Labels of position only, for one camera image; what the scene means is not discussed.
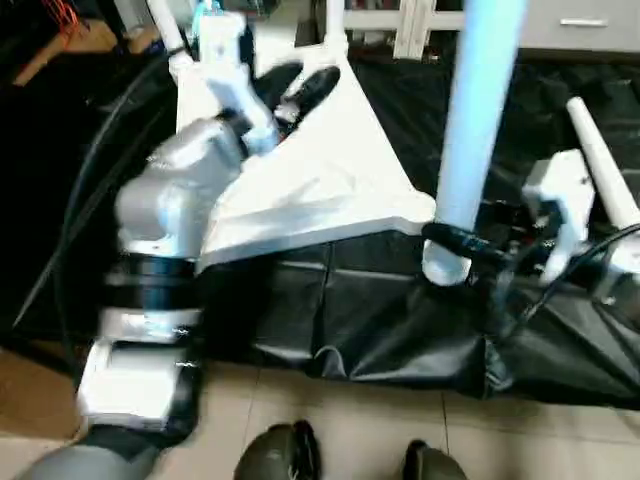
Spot red wires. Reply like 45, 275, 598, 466
45, 0, 81, 31

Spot white plastic table top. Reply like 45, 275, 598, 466
175, 38, 439, 267

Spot black work mat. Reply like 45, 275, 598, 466
0, 45, 640, 409

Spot white drawer unit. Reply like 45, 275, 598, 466
515, 0, 640, 53

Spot brown cardboard board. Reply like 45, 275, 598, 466
15, 20, 123, 87

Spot white plastic table leg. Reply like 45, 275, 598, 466
322, 0, 349, 51
148, 0, 197, 83
421, 0, 528, 288
566, 97, 640, 233

